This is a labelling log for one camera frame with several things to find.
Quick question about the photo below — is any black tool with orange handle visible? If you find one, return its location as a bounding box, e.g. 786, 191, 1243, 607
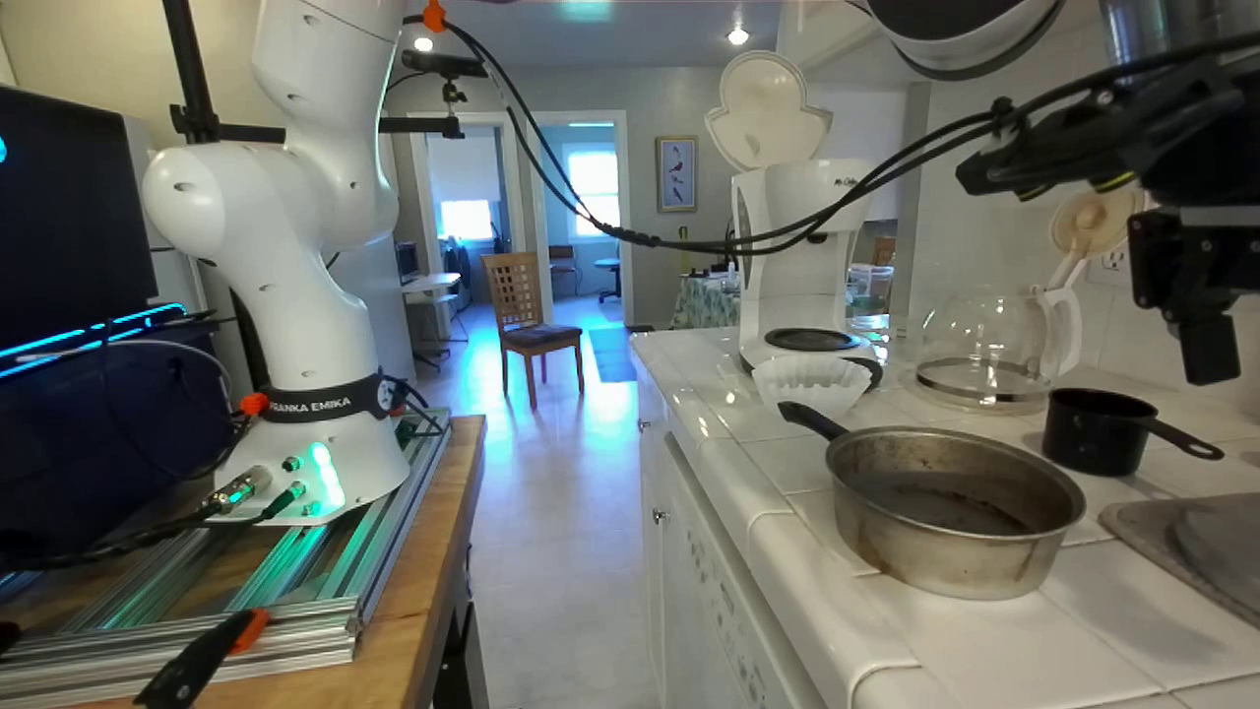
135, 602, 277, 709

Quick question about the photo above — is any black printed strap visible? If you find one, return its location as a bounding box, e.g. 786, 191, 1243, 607
253, 371, 407, 426

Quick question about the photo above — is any black monitor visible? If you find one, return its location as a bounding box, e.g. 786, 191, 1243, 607
0, 83, 160, 351

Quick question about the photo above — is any framed wall picture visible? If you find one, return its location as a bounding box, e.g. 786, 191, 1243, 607
655, 133, 700, 219

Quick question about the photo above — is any black pole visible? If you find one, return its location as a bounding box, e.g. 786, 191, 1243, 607
156, 0, 287, 148

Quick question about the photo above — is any blue floor rug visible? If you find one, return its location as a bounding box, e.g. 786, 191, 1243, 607
583, 322, 642, 385

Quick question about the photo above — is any silver pot with black handle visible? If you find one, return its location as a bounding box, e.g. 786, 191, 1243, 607
776, 398, 1089, 602

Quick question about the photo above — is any white coffee maker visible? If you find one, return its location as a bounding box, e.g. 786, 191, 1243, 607
700, 47, 886, 371

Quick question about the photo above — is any white lower cabinet door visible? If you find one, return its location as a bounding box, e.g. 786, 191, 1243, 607
646, 430, 823, 709

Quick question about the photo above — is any wooden table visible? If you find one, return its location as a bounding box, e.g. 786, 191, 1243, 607
0, 413, 488, 709

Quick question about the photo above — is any black clamp bracket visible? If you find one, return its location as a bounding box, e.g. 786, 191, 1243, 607
379, 47, 494, 142

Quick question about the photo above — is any wooden chair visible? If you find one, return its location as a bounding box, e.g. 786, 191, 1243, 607
486, 250, 587, 409

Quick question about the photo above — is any black cable bundle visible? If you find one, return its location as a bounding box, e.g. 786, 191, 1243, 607
399, 7, 1260, 262

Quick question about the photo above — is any white paper coffee filter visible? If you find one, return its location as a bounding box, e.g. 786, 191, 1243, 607
748, 351, 877, 426

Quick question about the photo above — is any dark blue bag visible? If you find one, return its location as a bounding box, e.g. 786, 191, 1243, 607
0, 335, 240, 567

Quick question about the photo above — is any aluminium rail frame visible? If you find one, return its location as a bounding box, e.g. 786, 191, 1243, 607
0, 426, 458, 676

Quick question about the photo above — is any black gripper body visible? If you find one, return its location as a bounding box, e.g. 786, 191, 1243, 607
1127, 196, 1260, 318

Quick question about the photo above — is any black measuring cup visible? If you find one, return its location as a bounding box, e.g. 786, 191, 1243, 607
1040, 385, 1230, 482

